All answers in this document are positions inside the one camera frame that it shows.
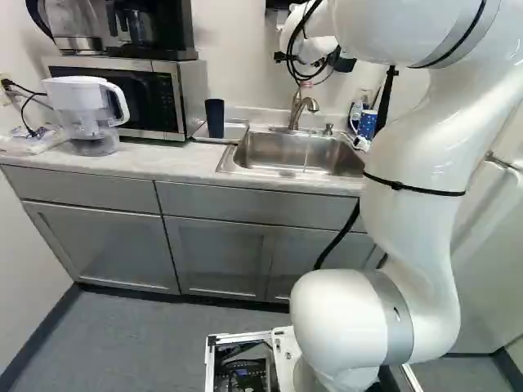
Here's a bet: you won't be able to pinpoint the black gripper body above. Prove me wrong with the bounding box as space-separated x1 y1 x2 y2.
331 45 357 75

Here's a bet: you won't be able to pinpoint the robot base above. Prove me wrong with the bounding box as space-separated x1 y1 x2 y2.
203 324 418 392

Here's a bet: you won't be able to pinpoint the grey drying tray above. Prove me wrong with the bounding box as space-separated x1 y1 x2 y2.
190 119 251 145

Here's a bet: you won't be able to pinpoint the dark blue tall cup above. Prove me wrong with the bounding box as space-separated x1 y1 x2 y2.
204 98 226 138

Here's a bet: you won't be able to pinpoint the white and blue bottle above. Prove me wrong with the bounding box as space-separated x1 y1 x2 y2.
349 95 371 132

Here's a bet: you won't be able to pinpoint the brushed metal tap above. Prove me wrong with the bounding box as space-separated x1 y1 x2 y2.
288 90 321 132

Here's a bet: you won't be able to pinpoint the stainless steel sink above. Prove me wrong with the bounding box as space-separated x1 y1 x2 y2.
215 129 367 181

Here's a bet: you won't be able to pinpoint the stainless steel microwave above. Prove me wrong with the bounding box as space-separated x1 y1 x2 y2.
40 55 210 145

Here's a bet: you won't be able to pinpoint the black coffee maker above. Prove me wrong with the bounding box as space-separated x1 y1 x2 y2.
103 0 200 62

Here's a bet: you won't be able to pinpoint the white water filter pitcher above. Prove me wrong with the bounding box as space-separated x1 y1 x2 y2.
41 75 132 158

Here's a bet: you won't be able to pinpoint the grey kitchen counter with cabinets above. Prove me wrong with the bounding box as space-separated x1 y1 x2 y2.
0 120 390 305

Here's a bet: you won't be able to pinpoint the glass electric kettle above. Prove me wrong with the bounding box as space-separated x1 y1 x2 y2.
25 0 108 57

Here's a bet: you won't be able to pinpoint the small blue and white packets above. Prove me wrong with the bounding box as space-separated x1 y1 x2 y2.
9 126 51 140

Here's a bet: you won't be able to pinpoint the black power cable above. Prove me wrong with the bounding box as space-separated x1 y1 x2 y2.
2 79 56 130

